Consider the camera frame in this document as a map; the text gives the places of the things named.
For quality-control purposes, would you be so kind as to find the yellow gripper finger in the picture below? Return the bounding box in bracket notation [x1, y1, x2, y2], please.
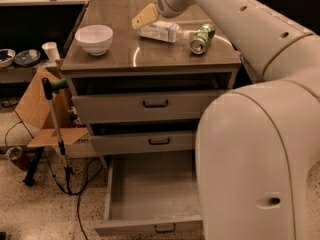
[132, 3, 159, 29]

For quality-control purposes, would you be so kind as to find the clear plastic bottle blue label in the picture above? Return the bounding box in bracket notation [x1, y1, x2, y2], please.
[137, 21, 194, 44]

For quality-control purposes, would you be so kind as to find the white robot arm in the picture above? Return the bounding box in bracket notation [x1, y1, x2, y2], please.
[132, 0, 320, 240]

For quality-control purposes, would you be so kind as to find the grey drawer cabinet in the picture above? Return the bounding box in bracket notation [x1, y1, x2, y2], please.
[59, 0, 243, 172]

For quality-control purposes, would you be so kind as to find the top grey drawer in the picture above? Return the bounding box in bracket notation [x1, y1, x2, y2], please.
[72, 89, 226, 123]

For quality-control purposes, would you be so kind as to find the grey drawer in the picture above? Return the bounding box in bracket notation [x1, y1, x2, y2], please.
[72, 89, 226, 123]
[95, 151, 202, 237]
[91, 131, 195, 155]

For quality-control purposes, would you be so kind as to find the middle grey drawer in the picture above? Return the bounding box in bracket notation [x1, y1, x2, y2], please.
[91, 131, 195, 155]

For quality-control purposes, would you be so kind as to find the bottom grey drawer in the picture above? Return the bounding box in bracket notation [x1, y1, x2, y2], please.
[95, 151, 202, 237]

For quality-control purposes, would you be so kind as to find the green soda can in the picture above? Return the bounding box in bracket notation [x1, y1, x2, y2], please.
[190, 24, 215, 55]

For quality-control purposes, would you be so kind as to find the white ceramic bowl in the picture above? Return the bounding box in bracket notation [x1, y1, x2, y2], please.
[75, 25, 113, 56]

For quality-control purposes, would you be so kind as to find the white paper cup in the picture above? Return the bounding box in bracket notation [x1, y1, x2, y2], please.
[42, 42, 60, 62]

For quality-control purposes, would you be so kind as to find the black office chair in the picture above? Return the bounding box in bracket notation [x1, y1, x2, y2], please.
[258, 0, 320, 35]

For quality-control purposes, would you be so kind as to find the blue patterned bowl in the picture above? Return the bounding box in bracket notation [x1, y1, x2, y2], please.
[14, 49, 41, 67]

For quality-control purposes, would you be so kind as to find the cardboard box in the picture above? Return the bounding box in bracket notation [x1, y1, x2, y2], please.
[16, 67, 96, 158]

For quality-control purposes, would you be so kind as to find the blue white small bowl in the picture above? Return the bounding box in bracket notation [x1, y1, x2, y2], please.
[0, 49, 16, 68]

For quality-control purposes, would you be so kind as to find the brown cup on floor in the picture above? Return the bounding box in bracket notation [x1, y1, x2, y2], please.
[6, 146, 31, 171]

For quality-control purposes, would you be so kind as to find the black tripod leg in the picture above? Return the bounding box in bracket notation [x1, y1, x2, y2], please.
[23, 147, 44, 187]

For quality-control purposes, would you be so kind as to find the grabber stick green handle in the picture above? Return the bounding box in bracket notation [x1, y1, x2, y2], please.
[41, 77, 72, 195]

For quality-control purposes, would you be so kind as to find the black floor cable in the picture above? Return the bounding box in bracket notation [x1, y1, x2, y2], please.
[0, 98, 104, 240]

